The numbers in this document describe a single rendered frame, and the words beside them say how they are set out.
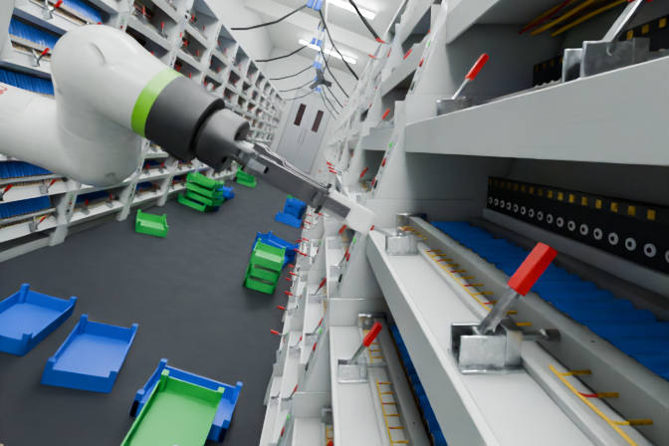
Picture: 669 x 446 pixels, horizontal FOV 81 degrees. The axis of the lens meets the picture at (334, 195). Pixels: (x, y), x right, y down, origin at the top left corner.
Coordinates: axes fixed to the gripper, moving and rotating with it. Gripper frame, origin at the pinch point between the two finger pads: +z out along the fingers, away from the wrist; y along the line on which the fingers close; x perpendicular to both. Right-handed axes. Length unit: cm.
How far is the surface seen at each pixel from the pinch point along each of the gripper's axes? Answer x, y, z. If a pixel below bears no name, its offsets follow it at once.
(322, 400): -34.3, -15.6, 15.9
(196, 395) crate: -83, -67, -2
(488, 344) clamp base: 0.2, 27.7, 7.8
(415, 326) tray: -3.3, 19.7, 7.0
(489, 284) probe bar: 2.5, 16.7, 12.2
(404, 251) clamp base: -0.7, 1.0, 9.0
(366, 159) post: 10, -86, 9
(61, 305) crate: -101, -102, -66
